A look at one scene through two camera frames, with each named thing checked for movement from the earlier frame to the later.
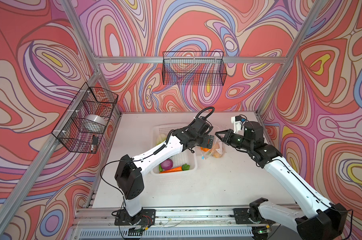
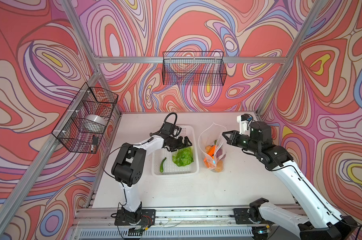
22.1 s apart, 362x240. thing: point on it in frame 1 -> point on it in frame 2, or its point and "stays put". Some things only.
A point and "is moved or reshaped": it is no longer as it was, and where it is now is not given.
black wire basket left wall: x=82 y=127 stays put
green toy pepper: x=185 y=167 -> x=161 y=166
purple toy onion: x=167 y=164 -> x=220 y=152
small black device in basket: x=95 y=140 stays put
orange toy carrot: x=177 y=169 -> x=211 y=152
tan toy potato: x=215 y=153 -> x=220 y=166
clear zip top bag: x=217 y=150 is moved or reshaped
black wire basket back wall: x=196 y=68 stays put
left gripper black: x=211 y=141 -> x=179 y=144
